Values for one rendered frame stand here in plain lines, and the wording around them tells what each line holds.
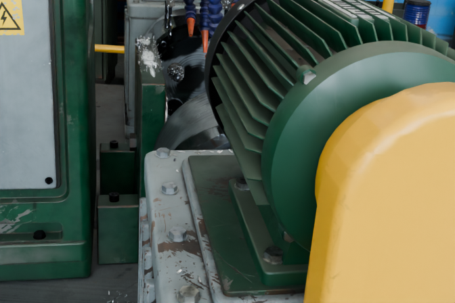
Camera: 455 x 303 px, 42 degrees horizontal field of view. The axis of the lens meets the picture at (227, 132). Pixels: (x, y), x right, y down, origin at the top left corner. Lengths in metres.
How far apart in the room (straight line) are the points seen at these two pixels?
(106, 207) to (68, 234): 0.08
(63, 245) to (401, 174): 0.79
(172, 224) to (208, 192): 0.05
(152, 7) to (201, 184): 0.98
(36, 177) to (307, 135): 0.66
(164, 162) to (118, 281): 0.46
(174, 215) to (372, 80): 0.25
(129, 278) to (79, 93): 0.35
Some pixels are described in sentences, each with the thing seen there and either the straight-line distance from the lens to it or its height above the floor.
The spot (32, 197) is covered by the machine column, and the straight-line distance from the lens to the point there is 1.01.
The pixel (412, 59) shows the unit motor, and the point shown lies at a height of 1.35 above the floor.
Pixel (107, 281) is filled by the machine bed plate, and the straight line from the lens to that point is 1.08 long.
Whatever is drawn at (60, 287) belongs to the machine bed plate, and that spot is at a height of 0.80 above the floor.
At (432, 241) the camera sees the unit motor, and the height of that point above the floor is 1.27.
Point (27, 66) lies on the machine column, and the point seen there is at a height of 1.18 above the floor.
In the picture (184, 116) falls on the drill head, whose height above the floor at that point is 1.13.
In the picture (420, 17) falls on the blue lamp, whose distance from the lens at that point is 1.52.
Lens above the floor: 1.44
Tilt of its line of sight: 22 degrees down
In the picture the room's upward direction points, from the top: 4 degrees clockwise
